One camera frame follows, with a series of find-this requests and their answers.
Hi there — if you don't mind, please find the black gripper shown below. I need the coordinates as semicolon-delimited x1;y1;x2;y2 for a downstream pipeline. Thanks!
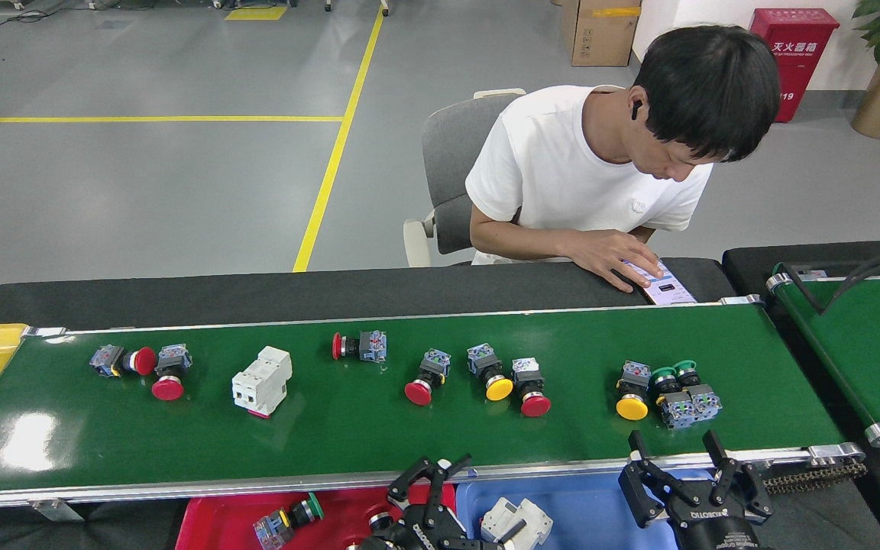
358;453;527;550
618;429;776;550

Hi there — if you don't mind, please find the white circuit breaker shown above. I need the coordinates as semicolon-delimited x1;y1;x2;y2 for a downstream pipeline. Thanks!
231;345;294;420
480;497;555;550

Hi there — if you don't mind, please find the green push button switch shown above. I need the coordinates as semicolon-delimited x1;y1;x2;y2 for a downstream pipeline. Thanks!
672;359;723;424
253;491;326;550
650;366;697;430

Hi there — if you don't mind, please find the blue plastic tray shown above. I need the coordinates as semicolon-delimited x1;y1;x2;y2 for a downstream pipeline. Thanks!
455;470;716;550

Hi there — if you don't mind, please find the long green conveyor belt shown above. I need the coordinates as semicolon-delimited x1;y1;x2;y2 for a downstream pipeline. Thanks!
0;294;867;514

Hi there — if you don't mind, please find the narrow green conveyor belt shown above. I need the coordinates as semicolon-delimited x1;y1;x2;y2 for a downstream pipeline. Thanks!
765;264;880;448

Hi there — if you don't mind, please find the red plastic tray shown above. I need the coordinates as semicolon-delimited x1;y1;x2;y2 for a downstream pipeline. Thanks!
175;485;458;550

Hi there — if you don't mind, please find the person's right hand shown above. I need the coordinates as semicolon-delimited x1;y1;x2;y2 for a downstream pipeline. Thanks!
565;228;666;294

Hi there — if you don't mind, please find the smartphone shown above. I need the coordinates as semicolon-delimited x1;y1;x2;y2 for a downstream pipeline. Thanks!
622;258;697;306

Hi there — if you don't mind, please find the person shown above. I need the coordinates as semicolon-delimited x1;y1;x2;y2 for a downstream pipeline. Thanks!
467;24;782;293

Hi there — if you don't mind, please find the grey office chair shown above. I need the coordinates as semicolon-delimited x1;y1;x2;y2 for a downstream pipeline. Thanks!
403;88;529;268

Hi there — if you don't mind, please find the red fire extinguisher cabinet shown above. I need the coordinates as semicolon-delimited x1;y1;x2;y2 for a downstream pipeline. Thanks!
749;8;840;123

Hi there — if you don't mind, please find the brown cardboard box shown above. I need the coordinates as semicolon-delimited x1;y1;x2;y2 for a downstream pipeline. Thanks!
561;0;642;67

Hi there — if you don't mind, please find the black conveyor drive chain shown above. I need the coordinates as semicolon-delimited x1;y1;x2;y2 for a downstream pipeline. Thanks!
761;461;869;493

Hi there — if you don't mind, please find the black cable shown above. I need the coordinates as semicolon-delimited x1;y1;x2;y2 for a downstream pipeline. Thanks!
775;243;880;315

